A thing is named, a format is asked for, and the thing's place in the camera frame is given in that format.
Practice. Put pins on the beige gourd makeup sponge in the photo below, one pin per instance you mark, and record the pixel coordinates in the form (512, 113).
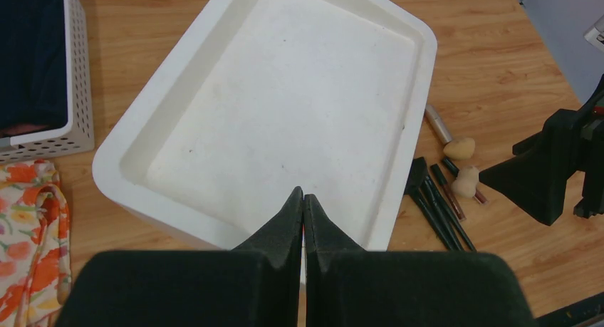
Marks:
(465, 185)

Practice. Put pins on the black makeup brush long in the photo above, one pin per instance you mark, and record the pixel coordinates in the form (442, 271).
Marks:
(451, 218)

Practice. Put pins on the beige teardrop makeup sponge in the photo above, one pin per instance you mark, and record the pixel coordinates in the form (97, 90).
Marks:
(460, 148)

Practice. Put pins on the white perforated basket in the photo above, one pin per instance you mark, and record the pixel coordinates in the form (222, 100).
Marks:
(78, 133)

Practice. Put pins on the floral orange cloth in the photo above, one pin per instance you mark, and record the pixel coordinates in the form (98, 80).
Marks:
(35, 244)

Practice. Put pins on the brown lip liner pencil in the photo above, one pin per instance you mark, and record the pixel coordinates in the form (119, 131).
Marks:
(442, 180)

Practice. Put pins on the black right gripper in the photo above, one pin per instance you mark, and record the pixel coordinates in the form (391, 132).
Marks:
(535, 179)

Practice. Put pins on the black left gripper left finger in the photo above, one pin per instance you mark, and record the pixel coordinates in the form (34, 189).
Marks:
(254, 284)

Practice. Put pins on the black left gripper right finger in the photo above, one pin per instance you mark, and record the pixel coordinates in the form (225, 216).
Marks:
(347, 285)

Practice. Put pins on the black makeup brush thin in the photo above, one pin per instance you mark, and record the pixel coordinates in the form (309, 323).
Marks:
(427, 187)

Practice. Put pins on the dark blue cloth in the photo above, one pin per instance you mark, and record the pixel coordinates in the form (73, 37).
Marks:
(33, 63)

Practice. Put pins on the white drawer organizer box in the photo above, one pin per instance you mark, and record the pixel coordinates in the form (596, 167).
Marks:
(261, 96)

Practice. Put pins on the red lip gloss tube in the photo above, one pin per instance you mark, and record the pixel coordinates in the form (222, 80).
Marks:
(454, 170)

